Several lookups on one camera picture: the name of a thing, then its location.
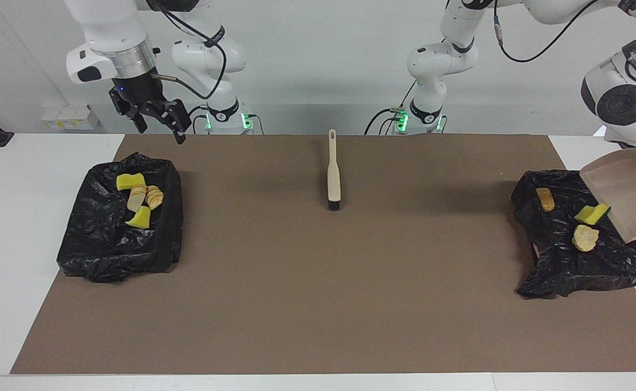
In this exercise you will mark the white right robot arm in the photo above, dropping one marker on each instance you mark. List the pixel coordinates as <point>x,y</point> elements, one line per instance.
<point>209,54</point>

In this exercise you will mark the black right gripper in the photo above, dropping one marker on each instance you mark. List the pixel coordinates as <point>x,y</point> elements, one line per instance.
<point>138,89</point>

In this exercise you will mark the brown table mat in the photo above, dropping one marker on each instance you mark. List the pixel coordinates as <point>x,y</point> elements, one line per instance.
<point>296,326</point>

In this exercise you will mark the beige plastic dustpan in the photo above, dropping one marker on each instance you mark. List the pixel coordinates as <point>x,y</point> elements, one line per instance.
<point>633,195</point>

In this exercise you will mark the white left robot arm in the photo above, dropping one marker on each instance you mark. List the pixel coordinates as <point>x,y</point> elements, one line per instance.
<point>442,60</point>

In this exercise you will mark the yellow sponge piece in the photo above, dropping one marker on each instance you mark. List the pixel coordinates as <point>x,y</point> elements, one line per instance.
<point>130,181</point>
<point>140,218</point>
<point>591,214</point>

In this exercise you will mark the pale foam piece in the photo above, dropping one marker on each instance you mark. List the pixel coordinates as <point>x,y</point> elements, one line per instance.
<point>155,198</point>
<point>137,198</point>
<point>585,239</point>

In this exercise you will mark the beige hand brush black bristles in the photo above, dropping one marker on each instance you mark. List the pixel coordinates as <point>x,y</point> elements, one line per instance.
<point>333,179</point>

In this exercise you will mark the brown bread roll toy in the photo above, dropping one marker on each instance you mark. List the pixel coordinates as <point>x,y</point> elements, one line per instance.
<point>545,200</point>

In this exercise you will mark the bin with black bag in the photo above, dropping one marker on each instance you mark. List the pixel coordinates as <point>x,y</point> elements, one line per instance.
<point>567,271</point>
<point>106,250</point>

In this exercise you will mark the white wall socket box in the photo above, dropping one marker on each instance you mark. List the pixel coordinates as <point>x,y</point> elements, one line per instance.
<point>70,117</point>

